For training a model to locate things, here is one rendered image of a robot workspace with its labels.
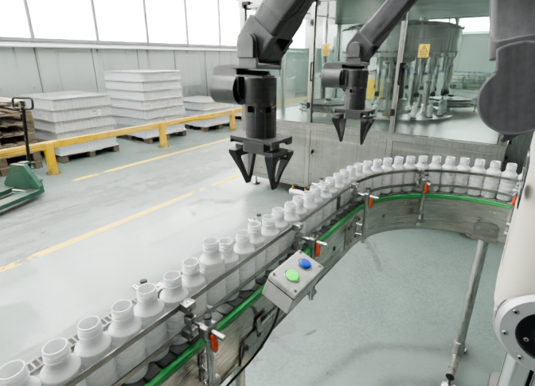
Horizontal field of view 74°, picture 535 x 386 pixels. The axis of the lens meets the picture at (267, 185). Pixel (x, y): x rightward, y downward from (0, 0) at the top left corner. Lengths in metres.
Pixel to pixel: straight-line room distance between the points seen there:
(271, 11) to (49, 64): 7.77
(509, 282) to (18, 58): 7.91
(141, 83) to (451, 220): 6.12
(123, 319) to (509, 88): 0.68
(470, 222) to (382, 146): 1.97
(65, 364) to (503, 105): 0.71
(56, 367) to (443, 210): 1.61
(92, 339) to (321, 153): 3.49
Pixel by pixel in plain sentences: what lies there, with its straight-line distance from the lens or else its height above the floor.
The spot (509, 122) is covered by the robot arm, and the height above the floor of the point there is 1.53.
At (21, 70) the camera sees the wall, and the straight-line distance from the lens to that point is 8.08.
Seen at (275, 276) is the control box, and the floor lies 1.12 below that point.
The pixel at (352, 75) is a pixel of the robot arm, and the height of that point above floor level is 1.55.
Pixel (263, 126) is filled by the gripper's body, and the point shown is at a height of 1.48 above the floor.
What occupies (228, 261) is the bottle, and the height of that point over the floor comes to 1.12.
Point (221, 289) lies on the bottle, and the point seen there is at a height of 1.07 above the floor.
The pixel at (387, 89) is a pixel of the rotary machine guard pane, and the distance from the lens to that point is 3.65.
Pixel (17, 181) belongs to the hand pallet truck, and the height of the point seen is 0.20.
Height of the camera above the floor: 1.60
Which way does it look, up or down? 20 degrees down
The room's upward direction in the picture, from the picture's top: straight up
